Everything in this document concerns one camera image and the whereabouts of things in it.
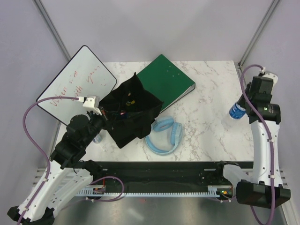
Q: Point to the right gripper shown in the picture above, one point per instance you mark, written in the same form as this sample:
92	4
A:
242	101

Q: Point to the water bottle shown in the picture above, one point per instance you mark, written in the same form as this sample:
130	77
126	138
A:
237	112

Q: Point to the green glass bottle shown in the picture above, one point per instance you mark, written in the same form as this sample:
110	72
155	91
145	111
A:
130	100

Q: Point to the black canvas bag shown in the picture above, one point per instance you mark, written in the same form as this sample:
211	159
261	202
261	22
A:
137	123

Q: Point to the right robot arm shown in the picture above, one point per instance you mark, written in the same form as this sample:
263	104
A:
265	186

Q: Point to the water bottle near left arm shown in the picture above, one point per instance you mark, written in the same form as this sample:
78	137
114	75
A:
97	139

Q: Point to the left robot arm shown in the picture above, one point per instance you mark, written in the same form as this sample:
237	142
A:
47	199

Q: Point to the light blue headphones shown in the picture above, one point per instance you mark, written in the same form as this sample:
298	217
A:
165	136

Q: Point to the white whiteboard red writing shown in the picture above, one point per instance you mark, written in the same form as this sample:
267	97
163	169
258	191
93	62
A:
83	75

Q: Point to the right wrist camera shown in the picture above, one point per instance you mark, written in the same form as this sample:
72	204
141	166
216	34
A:
267	74

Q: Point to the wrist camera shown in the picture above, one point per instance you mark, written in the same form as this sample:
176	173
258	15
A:
91	103
267	74

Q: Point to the green ring binder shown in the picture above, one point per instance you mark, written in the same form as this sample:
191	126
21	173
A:
165	81

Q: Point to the right corner frame post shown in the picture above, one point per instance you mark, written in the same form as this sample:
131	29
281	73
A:
258	32

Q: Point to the corner frame post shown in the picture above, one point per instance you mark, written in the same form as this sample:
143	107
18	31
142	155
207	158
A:
43	12
258	32

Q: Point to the white cable duct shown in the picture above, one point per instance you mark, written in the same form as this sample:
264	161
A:
91	192

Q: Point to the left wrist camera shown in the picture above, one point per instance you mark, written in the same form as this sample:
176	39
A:
91	103

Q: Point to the left corner frame post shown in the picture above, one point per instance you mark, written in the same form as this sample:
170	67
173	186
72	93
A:
43	12

